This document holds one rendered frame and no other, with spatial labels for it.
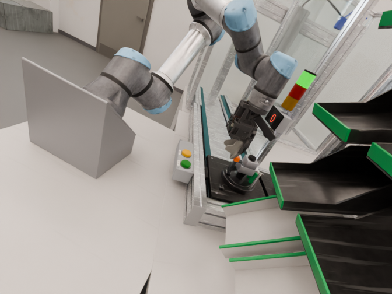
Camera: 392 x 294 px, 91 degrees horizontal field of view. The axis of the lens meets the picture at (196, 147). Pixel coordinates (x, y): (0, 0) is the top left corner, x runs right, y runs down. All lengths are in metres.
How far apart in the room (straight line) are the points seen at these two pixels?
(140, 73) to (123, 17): 4.29
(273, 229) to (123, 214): 0.43
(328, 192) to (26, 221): 0.71
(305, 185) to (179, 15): 4.23
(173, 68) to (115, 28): 4.34
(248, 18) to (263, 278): 0.60
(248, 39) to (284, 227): 0.49
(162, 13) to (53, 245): 4.38
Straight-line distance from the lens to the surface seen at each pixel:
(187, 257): 0.65
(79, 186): 0.74
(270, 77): 0.59
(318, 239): 0.41
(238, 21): 0.57
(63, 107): 0.70
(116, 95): 0.69
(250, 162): 0.72
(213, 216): 0.68
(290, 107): 0.88
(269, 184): 0.91
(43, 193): 0.72
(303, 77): 0.87
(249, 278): 0.52
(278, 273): 0.52
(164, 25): 4.60
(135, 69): 0.72
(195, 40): 0.91
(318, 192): 0.48
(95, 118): 0.62
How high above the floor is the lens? 1.41
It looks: 31 degrees down
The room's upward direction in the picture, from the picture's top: 25 degrees clockwise
